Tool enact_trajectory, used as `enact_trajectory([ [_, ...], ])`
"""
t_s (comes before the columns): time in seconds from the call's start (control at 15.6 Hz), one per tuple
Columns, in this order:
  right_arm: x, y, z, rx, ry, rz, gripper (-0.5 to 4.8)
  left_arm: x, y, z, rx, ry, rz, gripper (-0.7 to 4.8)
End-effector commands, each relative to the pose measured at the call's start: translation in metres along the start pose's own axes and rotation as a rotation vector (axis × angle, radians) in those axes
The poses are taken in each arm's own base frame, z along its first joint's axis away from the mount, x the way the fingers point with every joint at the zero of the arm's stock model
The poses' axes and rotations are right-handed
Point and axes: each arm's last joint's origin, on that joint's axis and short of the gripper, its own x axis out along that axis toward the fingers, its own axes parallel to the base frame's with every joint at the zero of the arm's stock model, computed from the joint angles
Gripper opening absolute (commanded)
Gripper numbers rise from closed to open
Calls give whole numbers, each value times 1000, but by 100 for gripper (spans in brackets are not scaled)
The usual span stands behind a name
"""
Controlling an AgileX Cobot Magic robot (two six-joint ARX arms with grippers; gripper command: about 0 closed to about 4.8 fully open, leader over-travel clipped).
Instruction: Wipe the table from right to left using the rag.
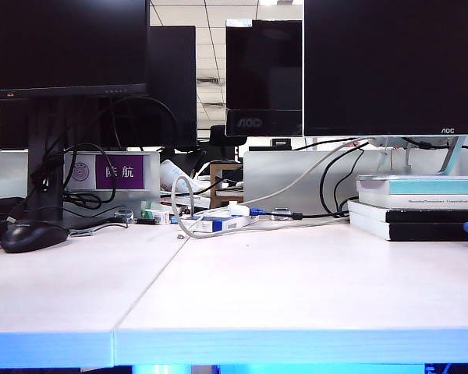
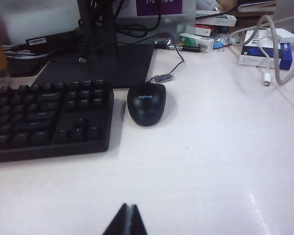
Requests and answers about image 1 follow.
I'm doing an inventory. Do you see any small wooden shelf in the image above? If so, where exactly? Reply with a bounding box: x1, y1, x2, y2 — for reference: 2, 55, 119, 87
209, 163, 245, 209

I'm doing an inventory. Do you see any white adapter with blue plug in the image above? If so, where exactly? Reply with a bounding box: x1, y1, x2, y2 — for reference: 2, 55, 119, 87
227, 199, 267, 217

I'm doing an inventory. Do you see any blue and white box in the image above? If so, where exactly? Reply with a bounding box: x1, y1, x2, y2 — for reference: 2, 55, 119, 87
179, 213, 259, 235

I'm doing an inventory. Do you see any grey desk partition panel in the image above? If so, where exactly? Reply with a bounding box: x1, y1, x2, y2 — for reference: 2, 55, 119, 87
243, 150, 468, 216

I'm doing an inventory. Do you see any black office chair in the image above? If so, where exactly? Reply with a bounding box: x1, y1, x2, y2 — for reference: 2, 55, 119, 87
209, 124, 247, 161

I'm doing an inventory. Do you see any green and white small box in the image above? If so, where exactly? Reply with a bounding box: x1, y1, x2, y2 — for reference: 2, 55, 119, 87
140, 208, 173, 226

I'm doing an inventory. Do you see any white panel with purple sign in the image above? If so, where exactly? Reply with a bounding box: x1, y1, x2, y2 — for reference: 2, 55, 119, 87
63, 150, 161, 221

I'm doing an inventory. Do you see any small black AOC monitor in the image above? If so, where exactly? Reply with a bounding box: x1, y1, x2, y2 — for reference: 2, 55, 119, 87
225, 19, 304, 138

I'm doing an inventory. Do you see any black monitor back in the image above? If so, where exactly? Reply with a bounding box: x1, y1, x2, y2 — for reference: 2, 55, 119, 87
147, 25, 198, 149

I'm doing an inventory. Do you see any white book with printed spine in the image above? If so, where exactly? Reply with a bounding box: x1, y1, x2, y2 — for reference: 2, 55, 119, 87
357, 192, 468, 211

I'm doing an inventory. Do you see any black book with white cover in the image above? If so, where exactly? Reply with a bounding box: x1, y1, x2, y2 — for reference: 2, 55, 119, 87
347, 199, 468, 224
348, 217, 468, 242

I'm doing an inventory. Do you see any teal covered book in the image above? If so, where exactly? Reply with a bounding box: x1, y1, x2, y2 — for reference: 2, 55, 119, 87
355, 174, 468, 196

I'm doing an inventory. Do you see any large black AOC monitor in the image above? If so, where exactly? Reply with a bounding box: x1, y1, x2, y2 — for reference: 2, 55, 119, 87
303, 0, 468, 138

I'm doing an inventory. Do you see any black computer mouse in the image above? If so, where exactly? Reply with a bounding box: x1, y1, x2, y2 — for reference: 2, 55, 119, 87
0, 220, 70, 254

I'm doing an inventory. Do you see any silver monitor stand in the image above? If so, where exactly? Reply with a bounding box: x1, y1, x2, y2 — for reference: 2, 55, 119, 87
368, 135, 468, 176

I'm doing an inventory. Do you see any black monitor with thin bezel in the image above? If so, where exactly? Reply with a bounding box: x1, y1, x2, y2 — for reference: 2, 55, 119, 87
0, 0, 150, 102

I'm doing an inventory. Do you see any long grey white cable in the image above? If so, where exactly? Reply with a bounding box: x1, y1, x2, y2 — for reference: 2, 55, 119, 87
170, 136, 372, 240

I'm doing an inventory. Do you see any black cable with ferrite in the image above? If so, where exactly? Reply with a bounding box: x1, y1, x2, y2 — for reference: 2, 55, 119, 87
271, 210, 350, 220

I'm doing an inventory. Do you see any black curved cable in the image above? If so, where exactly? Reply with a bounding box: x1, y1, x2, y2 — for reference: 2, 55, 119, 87
319, 141, 371, 218

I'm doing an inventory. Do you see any black arched cable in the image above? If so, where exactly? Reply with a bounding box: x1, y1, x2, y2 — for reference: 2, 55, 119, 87
87, 95, 179, 153

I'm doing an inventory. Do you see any black looped cable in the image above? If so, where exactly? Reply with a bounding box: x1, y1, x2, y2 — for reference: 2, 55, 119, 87
63, 143, 119, 205

